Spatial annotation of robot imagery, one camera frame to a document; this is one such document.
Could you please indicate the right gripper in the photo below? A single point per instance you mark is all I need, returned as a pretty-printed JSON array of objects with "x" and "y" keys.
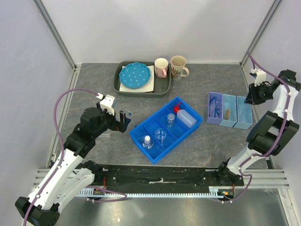
[{"x": 252, "y": 99}]

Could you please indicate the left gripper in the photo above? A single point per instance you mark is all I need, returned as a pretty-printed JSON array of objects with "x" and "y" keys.
[{"x": 121, "y": 126}]

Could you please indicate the test tube brush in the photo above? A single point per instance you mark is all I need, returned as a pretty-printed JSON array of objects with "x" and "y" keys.
[{"x": 227, "y": 107}]

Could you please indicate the round glass flask white stopper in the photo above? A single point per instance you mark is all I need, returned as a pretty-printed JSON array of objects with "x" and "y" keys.
[{"x": 147, "y": 143}]

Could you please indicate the blue safety glasses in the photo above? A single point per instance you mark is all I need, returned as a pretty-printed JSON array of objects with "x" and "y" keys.
[{"x": 215, "y": 107}]

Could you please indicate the clear glass beaker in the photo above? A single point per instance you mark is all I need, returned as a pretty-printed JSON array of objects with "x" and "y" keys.
[{"x": 160, "y": 135}]

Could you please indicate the glass stoppered bottle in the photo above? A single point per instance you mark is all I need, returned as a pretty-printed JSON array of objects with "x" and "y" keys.
[{"x": 170, "y": 120}]

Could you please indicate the white wash bottle red cap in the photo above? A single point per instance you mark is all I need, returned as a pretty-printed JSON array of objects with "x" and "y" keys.
[{"x": 184, "y": 116}]

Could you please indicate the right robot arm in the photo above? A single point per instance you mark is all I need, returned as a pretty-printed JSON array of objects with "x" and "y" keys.
[{"x": 272, "y": 132}]

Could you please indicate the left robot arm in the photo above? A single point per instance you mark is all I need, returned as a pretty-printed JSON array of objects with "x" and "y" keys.
[{"x": 43, "y": 206}]

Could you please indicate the purple and blue organizer bins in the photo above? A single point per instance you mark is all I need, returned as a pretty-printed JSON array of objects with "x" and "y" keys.
[{"x": 241, "y": 113}]

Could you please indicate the blue divided plastic tray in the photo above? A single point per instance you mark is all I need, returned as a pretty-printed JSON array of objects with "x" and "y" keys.
[{"x": 174, "y": 136}]

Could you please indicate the white square plate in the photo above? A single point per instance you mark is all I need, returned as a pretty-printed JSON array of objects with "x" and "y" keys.
[{"x": 148, "y": 87}]

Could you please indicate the blue polka dot plate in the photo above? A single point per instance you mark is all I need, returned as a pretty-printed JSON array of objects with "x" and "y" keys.
[{"x": 134, "y": 75}]

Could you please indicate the grey plastic tray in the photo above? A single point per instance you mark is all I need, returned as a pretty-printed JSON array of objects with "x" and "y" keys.
[{"x": 161, "y": 85}]

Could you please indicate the pink mug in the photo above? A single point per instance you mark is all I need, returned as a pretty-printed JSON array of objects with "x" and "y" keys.
[{"x": 161, "y": 66}]

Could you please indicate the beige patterned mug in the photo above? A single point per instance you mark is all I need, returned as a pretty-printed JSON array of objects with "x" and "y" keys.
[{"x": 178, "y": 67}]

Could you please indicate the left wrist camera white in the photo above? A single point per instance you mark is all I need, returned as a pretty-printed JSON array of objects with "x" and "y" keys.
[{"x": 107, "y": 102}]

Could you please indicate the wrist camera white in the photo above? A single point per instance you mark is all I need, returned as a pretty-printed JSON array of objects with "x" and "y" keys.
[
  {"x": 259, "y": 75},
  {"x": 107, "y": 102}
]

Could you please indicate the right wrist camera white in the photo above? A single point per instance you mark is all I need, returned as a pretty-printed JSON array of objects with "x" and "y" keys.
[{"x": 259, "y": 75}]

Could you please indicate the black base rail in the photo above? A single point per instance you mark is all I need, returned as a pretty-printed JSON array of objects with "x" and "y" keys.
[{"x": 159, "y": 179}]

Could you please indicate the grey cable duct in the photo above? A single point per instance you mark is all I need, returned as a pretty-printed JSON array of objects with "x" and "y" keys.
[{"x": 212, "y": 193}]

